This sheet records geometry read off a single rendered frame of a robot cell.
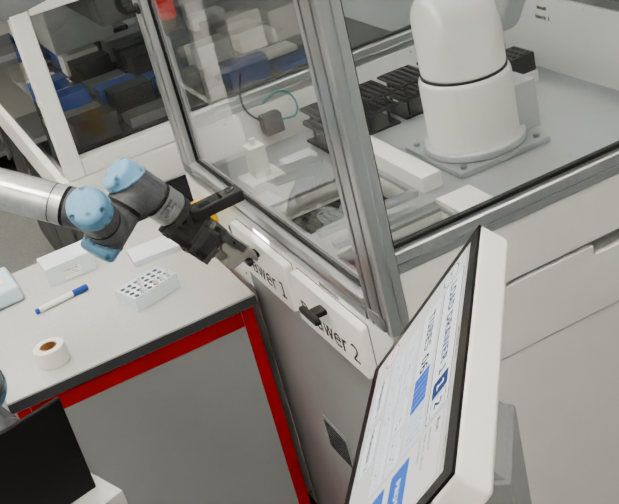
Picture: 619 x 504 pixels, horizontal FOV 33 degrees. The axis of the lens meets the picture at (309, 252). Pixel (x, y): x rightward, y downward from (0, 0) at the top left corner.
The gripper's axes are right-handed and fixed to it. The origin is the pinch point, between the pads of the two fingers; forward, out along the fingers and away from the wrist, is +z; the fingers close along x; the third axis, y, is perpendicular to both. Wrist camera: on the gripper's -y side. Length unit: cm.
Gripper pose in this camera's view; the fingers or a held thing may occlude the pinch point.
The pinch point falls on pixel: (251, 251)
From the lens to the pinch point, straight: 221.9
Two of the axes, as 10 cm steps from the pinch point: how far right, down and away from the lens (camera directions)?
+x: 4.3, 3.3, -8.4
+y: -5.9, 8.1, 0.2
